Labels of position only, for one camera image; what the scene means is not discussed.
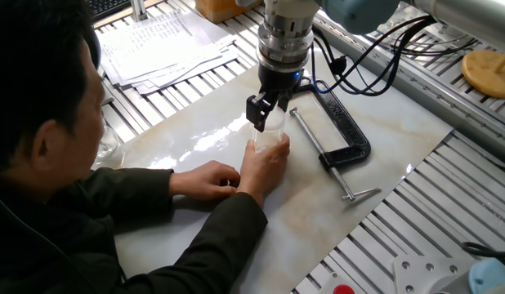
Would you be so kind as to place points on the right forearm dark sleeve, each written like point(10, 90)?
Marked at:
point(203, 249)

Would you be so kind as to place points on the round wooden stand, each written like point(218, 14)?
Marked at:
point(485, 77)

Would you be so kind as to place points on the left forearm dark sleeve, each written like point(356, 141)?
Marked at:
point(146, 192)

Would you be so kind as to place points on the black C-clamp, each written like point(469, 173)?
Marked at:
point(350, 139)

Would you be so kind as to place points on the dark jacket torso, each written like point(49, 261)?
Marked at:
point(40, 245)

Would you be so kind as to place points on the person right hand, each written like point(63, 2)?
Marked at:
point(262, 169)

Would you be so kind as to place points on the clear glass jar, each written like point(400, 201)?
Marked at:
point(265, 141)
point(109, 143)

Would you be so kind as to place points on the grey plate with holes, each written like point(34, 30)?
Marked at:
point(424, 277)

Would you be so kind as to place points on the person left hand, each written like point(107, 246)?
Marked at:
point(203, 181)

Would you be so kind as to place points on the person head black hair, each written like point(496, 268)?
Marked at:
point(40, 73)

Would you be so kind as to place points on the white box red button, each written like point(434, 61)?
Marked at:
point(343, 289)

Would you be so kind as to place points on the white paper stack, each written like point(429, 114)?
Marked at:
point(154, 49)

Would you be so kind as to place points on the orange wooden block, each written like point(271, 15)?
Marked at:
point(220, 10)

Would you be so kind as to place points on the black keyboard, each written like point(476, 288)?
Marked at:
point(105, 6)

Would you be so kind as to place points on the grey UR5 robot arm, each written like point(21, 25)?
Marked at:
point(285, 36)

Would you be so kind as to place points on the metal post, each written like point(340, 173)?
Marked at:
point(139, 10)

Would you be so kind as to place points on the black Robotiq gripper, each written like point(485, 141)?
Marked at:
point(279, 81)

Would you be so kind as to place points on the marble pattern board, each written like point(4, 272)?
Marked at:
point(318, 228)

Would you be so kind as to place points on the empty clear glass jar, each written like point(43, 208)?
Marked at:
point(109, 143)

